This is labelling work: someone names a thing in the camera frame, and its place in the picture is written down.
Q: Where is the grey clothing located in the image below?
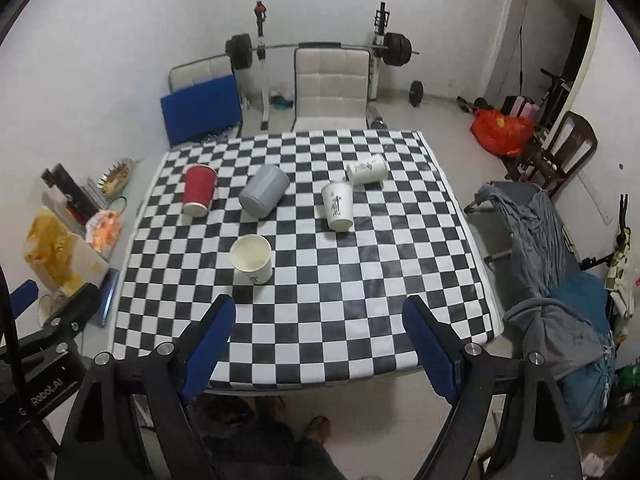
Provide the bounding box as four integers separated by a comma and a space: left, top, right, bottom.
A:
477, 180, 613, 381

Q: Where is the pink bag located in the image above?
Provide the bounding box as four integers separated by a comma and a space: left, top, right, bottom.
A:
501, 95, 543, 121

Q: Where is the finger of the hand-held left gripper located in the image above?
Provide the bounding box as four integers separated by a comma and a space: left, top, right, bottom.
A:
37, 282, 101, 356
7, 280, 40, 322

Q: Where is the blue cushion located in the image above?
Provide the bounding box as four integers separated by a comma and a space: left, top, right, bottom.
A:
160, 75, 244, 148

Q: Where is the orange plastic bag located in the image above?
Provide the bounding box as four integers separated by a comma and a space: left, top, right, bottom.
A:
85, 209, 123, 256

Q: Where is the teal blue cloth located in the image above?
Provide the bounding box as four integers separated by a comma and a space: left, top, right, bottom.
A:
545, 272, 617, 433

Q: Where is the grey plastic cup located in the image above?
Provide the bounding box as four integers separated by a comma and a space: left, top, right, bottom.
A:
238, 164, 291, 219

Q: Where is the white padded chair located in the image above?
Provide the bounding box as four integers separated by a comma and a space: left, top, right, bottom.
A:
291, 42, 372, 133
167, 55, 236, 92

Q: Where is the person's leg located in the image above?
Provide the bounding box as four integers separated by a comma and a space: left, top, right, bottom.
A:
192, 395, 346, 480

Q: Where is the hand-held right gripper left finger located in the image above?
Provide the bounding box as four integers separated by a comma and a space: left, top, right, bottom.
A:
54, 294, 237, 480

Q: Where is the white printed paper cup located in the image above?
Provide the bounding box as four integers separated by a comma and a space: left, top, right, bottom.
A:
346, 154, 389, 187
229, 234, 274, 286
320, 181, 355, 233

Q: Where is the person's foot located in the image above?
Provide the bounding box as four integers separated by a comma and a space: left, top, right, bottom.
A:
300, 415, 332, 446

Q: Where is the dark wooden chair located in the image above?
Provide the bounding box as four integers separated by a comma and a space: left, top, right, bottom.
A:
502, 111, 598, 196

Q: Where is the spiky hairbrush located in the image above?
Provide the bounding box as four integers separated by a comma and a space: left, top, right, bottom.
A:
97, 157, 138, 196

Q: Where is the yellow plastic bag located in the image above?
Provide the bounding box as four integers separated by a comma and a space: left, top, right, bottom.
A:
24, 207, 91, 296

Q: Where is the black white checkered tablecloth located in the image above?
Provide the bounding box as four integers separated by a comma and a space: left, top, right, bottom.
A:
107, 129, 505, 392

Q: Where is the red paper cup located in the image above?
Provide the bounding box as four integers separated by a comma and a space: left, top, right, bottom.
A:
181, 164, 219, 218

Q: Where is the black box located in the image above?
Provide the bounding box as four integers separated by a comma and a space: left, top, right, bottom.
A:
41, 162, 108, 221

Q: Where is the black barbell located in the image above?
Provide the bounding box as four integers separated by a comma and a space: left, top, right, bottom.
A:
225, 32, 420, 71

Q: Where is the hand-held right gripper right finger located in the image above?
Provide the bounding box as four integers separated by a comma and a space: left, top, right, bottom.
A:
401, 295, 584, 480

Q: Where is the blue flat box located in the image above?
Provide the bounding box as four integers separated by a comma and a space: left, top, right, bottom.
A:
92, 268, 121, 328

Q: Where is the red plastic bag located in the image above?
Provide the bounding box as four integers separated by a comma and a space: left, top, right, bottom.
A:
470, 108, 536, 157

